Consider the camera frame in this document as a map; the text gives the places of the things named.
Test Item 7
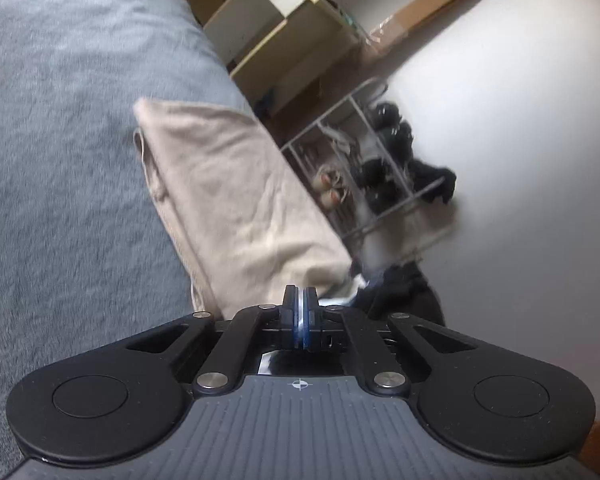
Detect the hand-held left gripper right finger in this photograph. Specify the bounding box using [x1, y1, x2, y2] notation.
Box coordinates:
[302, 286, 481, 395]

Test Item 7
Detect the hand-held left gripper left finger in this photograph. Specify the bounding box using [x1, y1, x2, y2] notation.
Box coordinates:
[125, 285, 301, 397]

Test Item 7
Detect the black garment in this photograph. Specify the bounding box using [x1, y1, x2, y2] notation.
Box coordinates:
[365, 264, 447, 333]

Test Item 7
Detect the white cloth piece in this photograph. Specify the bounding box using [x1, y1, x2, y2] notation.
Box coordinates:
[347, 272, 381, 307]

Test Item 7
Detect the pink soled shoe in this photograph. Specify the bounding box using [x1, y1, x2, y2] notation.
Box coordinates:
[322, 187, 352, 209]
[314, 169, 343, 192]

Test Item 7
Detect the black shoe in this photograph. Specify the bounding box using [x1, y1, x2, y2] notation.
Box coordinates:
[355, 157, 398, 188]
[410, 160, 457, 206]
[370, 102, 413, 143]
[370, 182, 406, 216]

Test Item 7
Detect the beige folded garment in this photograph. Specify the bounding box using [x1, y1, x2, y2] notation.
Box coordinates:
[132, 96, 353, 320]

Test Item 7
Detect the pale shoe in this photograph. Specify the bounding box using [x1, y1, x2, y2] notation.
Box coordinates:
[325, 127, 366, 156]

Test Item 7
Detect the grey metal shoe rack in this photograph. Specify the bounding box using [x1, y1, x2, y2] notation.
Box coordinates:
[279, 77, 456, 271]

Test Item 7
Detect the cardboard piece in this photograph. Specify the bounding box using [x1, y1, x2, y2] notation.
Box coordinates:
[365, 0, 491, 56]

